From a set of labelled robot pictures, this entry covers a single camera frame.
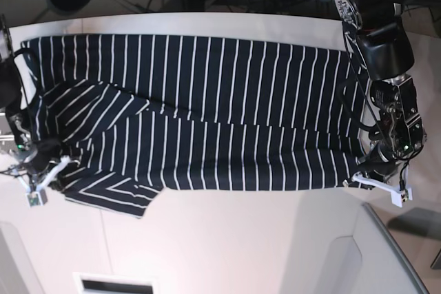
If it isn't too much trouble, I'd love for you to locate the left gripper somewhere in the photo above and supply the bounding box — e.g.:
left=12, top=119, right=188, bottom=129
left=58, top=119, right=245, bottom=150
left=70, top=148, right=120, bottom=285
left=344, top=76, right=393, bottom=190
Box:
left=356, top=145, right=400, bottom=182

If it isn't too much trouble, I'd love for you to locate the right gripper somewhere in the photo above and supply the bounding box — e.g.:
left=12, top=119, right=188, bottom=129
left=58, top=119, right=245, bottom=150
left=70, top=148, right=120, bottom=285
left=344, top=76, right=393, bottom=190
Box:
left=20, top=138, right=61, bottom=175

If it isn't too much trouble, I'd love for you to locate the navy white striped t-shirt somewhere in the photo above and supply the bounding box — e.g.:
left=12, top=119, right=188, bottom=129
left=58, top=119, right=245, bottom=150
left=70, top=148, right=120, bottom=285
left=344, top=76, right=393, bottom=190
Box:
left=24, top=34, right=365, bottom=217

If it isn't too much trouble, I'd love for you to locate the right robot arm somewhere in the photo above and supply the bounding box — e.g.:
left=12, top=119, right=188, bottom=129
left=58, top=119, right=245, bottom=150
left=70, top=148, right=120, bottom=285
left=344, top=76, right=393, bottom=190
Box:
left=1, top=15, right=61, bottom=176

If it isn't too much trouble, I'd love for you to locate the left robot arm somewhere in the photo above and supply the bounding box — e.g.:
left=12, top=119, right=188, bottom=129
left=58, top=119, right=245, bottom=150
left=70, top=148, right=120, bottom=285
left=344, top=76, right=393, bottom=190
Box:
left=334, top=0, right=426, bottom=182

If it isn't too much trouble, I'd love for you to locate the white panel right front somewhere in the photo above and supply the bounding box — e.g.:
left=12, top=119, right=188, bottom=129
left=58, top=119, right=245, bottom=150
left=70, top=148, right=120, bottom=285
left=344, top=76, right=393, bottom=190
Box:
left=279, top=189, right=428, bottom=294

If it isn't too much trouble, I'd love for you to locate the white panel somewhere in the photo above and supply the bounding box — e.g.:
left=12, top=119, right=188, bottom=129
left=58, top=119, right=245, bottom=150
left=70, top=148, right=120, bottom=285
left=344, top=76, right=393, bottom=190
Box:
left=1, top=222, right=45, bottom=293
left=279, top=189, right=428, bottom=294

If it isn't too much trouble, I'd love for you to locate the white panel left front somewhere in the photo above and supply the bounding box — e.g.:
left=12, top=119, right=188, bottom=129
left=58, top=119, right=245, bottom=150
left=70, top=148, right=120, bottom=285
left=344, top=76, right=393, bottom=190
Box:
left=1, top=222, right=45, bottom=293

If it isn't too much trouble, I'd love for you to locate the white slotted tray front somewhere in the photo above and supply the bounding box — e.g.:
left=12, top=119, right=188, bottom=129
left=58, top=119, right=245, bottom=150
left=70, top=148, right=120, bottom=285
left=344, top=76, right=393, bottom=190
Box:
left=73, top=273, right=161, bottom=294

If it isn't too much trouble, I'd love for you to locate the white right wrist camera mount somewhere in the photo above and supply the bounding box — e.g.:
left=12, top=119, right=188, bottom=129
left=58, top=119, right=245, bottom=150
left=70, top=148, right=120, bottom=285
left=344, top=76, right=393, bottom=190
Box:
left=1, top=156, right=73, bottom=207

